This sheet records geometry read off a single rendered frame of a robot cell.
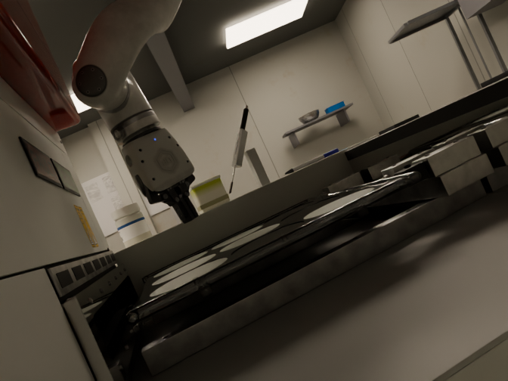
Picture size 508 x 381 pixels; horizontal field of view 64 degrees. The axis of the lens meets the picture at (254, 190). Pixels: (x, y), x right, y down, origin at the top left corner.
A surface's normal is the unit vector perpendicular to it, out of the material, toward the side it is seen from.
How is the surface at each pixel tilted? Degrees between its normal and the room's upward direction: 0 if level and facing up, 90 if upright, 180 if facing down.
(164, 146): 89
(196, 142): 90
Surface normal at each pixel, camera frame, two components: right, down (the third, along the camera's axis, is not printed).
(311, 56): 0.05, -0.03
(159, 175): 0.60, -0.29
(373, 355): -0.41, -0.91
